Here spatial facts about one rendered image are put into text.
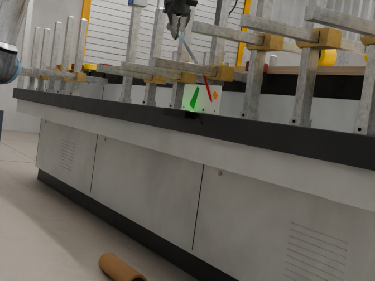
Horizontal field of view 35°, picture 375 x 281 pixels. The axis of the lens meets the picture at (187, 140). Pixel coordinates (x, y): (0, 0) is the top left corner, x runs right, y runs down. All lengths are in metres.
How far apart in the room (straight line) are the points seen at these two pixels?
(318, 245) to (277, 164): 0.31
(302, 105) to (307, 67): 0.11
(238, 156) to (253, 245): 0.40
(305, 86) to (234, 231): 0.80
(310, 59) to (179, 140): 0.76
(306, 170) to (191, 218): 0.98
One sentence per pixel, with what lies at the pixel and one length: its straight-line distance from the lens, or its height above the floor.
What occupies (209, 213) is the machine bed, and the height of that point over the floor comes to 0.30.
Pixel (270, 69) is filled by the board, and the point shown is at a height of 0.89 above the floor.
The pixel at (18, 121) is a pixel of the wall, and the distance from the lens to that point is 10.05.
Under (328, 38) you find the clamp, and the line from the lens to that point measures 1.63.
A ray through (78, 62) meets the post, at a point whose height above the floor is 0.89.
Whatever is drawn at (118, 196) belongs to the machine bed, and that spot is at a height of 0.19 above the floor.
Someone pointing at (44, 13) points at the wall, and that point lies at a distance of 10.16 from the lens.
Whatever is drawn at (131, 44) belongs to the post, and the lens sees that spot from 2.77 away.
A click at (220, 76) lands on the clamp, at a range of 2.02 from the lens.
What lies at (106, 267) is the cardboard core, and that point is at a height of 0.05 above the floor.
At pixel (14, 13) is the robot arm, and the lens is 2.62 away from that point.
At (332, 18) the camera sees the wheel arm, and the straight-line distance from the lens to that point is 1.35.
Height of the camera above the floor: 0.70
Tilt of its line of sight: 3 degrees down
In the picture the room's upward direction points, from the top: 8 degrees clockwise
